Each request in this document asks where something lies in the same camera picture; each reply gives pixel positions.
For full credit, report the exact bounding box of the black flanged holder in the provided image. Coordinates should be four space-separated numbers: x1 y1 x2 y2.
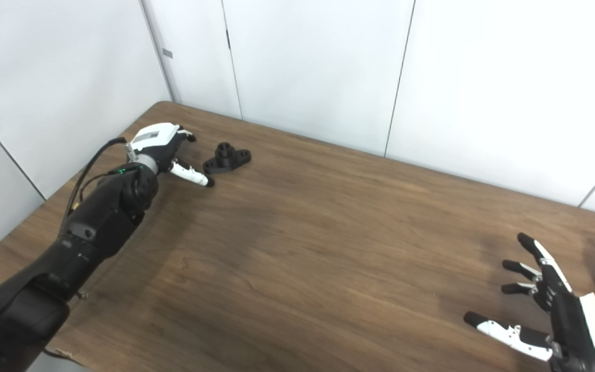
202 143 252 175

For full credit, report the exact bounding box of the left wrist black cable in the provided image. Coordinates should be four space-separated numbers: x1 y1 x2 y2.
62 137 128 218

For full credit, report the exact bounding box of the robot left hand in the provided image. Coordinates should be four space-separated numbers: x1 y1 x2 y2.
124 122 215 188

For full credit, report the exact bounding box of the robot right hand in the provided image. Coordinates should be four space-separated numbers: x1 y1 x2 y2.
463 232 595 372

